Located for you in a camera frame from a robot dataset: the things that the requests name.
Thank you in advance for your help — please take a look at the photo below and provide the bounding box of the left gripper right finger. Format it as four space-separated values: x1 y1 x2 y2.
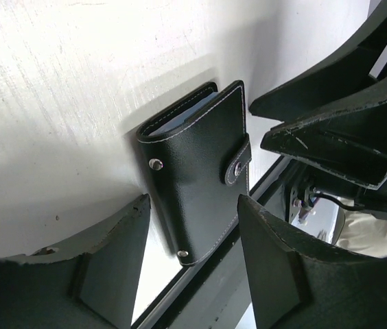
237 195 387 328

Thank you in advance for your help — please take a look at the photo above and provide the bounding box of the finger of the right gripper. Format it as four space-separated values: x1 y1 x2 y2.
261 78 387 190
249 1 387 122

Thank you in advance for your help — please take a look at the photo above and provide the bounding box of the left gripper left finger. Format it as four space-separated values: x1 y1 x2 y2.
0 195 150 328

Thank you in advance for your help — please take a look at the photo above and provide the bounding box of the black leather card holder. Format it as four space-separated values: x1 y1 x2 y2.
136 80 252 267

